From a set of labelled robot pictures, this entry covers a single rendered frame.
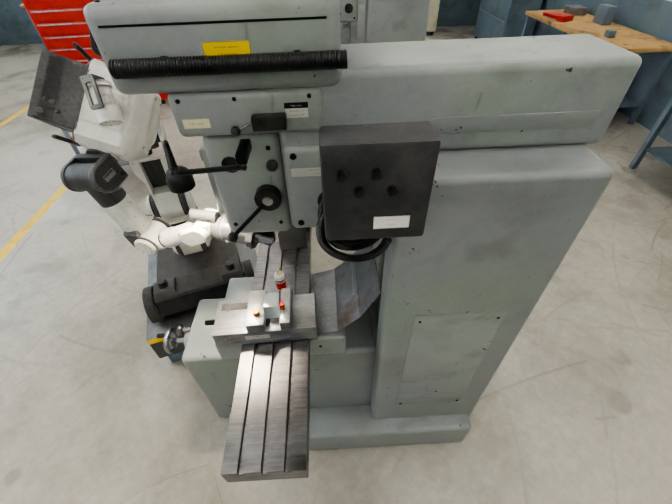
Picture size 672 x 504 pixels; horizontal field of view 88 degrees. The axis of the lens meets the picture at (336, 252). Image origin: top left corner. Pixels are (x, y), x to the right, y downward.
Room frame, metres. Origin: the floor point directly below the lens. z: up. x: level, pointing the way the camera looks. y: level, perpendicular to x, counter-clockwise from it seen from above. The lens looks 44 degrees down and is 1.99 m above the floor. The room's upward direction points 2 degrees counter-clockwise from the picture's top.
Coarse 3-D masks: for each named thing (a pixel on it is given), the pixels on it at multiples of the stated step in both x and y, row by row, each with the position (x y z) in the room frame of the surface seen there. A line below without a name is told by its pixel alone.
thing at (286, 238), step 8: (280, 232) 1.13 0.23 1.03; (288, 232) 1.14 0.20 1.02; (296, 232) 1.14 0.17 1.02; (304, 232) 1.15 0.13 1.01; (280, 240) 1.13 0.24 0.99; (288, 240) 1.14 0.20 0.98; (296, 240) 1.14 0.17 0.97; (304, 240) 1.14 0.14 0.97; (280, 248) 1.13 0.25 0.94; (288, 248) 1.13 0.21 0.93
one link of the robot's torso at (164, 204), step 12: (156, 156) 1.39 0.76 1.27; (132, 168) 1.33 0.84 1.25; (144, 168) 1.38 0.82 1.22; (156, 168) 1.39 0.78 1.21; (144, 180) 1.33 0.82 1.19; (156, 180) 1.39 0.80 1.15; (156, 192) 1.35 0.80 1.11; (168, 192) 1.35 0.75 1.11; (156, 204) 1.33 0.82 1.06; (168, 204) 1.34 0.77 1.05; (180, 204) 1.36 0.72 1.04; (156, 216) 1.33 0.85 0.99; (168, 216) 1.33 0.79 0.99
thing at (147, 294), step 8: (144, 288) 1.23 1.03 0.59; (152, 288) 1.24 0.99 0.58; (144, 296) 1.17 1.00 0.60; (152, 296) 1.18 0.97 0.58; (144, 304) 1.14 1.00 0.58; (152, 304) 1.14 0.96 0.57; (152, 312) 1.11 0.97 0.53; (160, 312) 1.19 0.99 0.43; (152, 320) 1.10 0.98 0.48; (160, 320) 1.12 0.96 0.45
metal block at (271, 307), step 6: (264, 294) 0.76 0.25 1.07; (270, 294) 0.76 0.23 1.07; (276, 294) 0.76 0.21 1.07; (264, 300) 0.74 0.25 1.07; (270, 300) 0.73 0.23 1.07; (276, 300) 0.73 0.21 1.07; (264, 306) 0.71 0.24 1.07; (270, 306) 0.71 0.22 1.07; (276, 306) 0.71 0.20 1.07; (264, 312) 0.71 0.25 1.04; (270, 312) 0.71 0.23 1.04; (276, 312) 0.71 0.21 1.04
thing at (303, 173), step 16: (288, 160) 0.77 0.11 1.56; (304, 160) 0.77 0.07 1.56; (288, 176) 0.77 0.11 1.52; (304, 176) 0.77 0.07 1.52; (320, 176) 0.77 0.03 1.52; (288, 192) 0.78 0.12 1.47; (304, 192) 0.77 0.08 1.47; (320, 192) 0.77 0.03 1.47; (304, 208) 0.77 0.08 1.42; (304, 224) 0.77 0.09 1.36
